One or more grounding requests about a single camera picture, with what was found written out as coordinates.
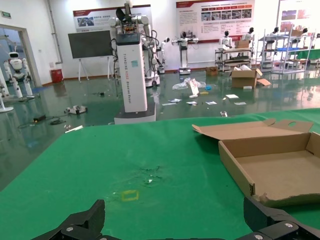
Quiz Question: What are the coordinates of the bright wall poster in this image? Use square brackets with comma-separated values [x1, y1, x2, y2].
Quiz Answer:
[278, 0, 320, 33]

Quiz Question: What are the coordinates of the white robot on pedestal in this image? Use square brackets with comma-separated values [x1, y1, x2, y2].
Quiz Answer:
[171, 31, 201, 75]

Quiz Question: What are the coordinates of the black cable and power strip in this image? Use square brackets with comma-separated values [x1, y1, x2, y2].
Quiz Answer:
[17, 114, 67, 129]

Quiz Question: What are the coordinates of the large open cardboard carton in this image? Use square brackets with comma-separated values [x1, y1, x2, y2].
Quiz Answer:
[229, 65, 272, 89]

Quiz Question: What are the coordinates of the wide wall poster with photos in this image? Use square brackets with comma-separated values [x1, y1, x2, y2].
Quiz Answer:
[175, 0, 256, 44]

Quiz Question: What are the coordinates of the red box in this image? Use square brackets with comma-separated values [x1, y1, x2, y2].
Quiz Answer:
[50, 69, 64, 84]

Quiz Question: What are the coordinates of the black display on stand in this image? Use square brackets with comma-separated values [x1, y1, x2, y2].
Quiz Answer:
[67, 30, 114, 81]

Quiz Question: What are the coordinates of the small white robot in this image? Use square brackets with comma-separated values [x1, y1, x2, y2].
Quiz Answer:
[158, 37, 171, 75]

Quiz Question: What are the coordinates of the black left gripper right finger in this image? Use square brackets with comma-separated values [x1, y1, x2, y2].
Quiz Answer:
[237, 196, 320, 240]

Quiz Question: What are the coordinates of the metal shelf cart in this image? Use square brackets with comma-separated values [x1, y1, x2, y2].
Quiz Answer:
[214, 46, 254, 73]

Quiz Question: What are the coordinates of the white device with black parts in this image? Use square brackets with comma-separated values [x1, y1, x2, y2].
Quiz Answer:
[65, 105, 88, 116]

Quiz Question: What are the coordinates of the metal shelf rack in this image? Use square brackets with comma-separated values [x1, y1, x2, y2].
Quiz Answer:
[257, 28, 316, 75]

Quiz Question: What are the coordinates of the green tablecloth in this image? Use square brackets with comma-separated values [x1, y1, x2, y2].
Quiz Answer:
[0, 107, 320, 240]

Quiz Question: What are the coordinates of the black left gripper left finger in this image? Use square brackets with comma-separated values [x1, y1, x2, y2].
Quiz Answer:
[31, 199, 106, 240]

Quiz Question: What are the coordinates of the white leaning board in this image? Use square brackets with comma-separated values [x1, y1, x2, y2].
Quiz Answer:
[187, 77, 201, 99]

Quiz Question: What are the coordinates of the clear plastic bag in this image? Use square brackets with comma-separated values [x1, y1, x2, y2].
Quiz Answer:
[171, 77, 207, 91]

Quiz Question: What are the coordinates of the wall poster with red header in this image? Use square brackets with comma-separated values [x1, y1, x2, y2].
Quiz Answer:
[72, 4, 153, 33]

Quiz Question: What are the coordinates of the white tower base robot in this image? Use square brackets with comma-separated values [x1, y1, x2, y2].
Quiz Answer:
[109, 0, 162, 125]

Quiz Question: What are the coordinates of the torn-rim open cardboard box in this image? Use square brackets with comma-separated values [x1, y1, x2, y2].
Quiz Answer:
[191, 118, 320, 208]

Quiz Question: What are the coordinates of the white humanoid robot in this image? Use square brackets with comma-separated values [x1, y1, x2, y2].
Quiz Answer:
[3, 51, 36, 102]

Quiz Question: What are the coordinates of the small cardboard carton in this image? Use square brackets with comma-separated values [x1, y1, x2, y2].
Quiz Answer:
[205, 66, 219, 77]

